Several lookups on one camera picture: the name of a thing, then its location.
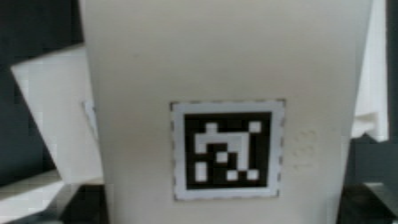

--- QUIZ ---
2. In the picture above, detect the white cabinet body box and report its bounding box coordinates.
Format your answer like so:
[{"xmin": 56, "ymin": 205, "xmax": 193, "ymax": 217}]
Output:
[{"xmin": 11, "ymin": 0, "xmax": 390, "ymax": 185}]

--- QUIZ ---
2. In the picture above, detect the white cabinet top block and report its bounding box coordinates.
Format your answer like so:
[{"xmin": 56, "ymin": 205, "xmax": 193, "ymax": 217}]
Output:
[{"xmin": 82, "ymin": 0, "xmax": 372, "ymax": 224}]

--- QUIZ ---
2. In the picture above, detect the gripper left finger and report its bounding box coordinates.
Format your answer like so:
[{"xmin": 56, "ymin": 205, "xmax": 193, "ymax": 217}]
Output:
[{"xmin": 34, "ymin": 183, "xmax": 113, "ymax": 224}]

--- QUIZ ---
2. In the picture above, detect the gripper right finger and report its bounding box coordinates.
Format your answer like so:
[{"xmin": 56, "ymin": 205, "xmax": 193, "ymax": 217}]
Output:
[{"xmin": 336, "ymin": 182, "xmax": 398, "ymax": 224}]

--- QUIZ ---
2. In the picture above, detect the white U-shaped fence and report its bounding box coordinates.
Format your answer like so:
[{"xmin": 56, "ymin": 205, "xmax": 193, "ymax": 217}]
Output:
[{"xmin": 0, "ymin": 171, "xmax": 65, "ymax": 224}]

